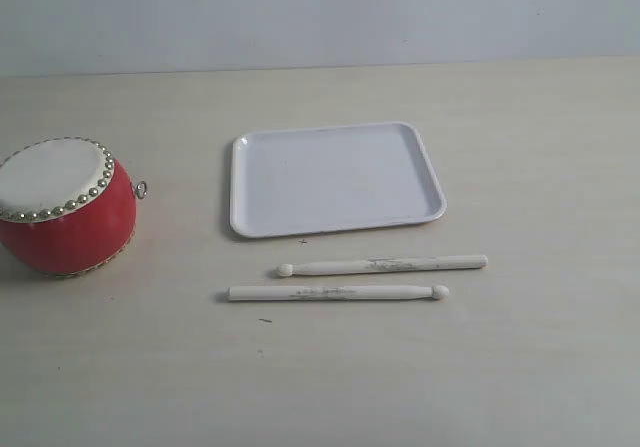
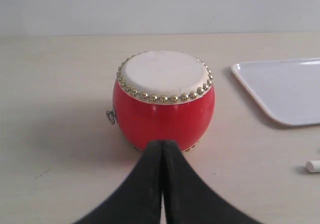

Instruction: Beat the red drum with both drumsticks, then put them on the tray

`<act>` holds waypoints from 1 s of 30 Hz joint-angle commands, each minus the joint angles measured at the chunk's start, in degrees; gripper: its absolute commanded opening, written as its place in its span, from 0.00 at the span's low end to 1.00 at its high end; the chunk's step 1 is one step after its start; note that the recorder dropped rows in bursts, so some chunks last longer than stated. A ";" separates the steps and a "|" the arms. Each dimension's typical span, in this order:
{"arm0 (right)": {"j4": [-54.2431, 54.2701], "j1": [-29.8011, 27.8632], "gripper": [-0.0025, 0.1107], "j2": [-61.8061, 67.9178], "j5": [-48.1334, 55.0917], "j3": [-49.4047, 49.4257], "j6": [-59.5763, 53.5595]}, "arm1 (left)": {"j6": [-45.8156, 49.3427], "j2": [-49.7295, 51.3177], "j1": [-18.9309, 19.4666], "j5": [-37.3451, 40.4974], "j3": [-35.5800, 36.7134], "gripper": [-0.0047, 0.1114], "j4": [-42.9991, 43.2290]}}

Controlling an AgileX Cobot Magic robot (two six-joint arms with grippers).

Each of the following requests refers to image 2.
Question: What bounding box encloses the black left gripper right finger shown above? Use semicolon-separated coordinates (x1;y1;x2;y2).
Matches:
161;140;259;224

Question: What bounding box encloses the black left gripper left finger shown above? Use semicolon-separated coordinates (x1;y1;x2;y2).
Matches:
76;140;162;223

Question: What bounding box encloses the white wooden drumstick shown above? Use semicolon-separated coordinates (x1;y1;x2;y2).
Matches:
305;160;320;173

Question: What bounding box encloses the red small drum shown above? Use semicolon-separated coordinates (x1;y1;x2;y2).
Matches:
106;50;215;151

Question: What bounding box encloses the white plastic tray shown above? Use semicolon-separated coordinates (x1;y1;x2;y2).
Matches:
230;58;320;126

